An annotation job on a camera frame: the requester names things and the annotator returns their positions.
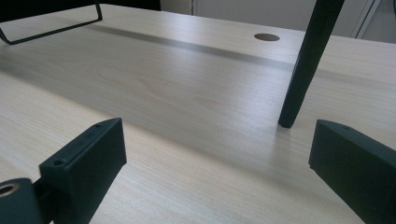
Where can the beige desk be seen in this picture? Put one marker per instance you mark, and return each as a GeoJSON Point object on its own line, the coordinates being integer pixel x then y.
{"type": "Point", "coordinates": [249, 12]}

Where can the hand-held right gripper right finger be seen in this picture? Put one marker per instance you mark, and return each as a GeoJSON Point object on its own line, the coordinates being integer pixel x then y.
{"type": "Point", "coordinates": [358, 168]}

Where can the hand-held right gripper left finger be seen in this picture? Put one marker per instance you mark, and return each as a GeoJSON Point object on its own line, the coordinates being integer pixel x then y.
{"type": "Point", "coordinates": [87, 165]}

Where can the black shelf riser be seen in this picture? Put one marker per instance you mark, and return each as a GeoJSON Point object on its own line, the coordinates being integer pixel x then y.
{"type": "Point", "coordinates": [308, 62]}

